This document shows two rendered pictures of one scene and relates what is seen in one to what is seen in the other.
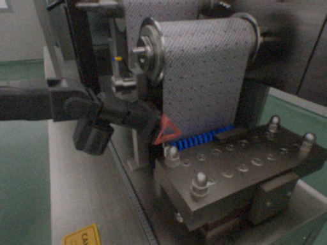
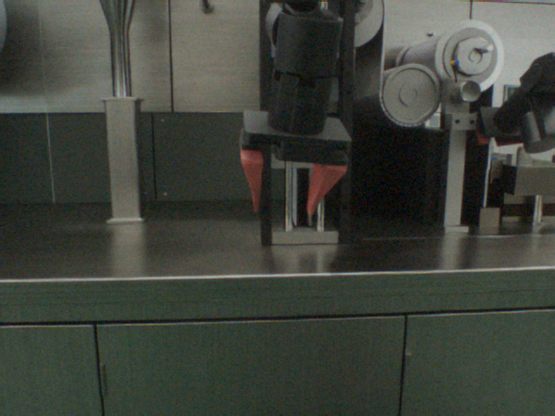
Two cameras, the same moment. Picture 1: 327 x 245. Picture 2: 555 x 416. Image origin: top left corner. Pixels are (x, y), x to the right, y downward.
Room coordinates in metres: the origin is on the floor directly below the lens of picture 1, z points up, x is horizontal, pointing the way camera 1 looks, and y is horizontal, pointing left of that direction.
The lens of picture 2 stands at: (0.49, 1.09, 1.13)
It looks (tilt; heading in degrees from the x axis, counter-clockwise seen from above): 11 degrees down; 292
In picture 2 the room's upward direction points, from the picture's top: straight up
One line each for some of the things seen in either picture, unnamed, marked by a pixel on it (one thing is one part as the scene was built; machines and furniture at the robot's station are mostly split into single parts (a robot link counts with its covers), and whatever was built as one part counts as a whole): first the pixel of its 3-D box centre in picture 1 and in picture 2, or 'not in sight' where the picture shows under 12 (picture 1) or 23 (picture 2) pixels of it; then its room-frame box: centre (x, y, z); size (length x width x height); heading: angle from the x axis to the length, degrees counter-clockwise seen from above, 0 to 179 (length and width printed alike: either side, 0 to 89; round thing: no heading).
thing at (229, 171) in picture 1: (241, 163); (500, 170); (0.40, -0.20, 1.00); 0.40 x 0.16 x 0.06; 116
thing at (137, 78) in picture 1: (135, 124); (455, 156); (0.50, 0.08, 1.05); 0.06 x 0.05 x 0.31; 116
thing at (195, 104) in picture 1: (203, 108); (466, 124); (0.49, -0.11, 1.11); 0.23 x 0.01 x 0.18; 116
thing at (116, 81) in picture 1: (117, 84); (468, 91); (0.49, 0.11, 1.18); 0.04 x 0.02 x 0.04; 26
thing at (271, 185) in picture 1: (273, 198); not in sight; (0.32, -0.25, 0.96); 0.10 x 0.03 x 0.11; 116
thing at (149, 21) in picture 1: (151, 53); (469, 57); (0.49, 0.02, 1.25); 0.15 x 0.01 x 0.15; 26
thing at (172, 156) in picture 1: (172, 154); (523, 154); (0.37, -0.02, 1.05); 0.04 x 0.04 x 0.04
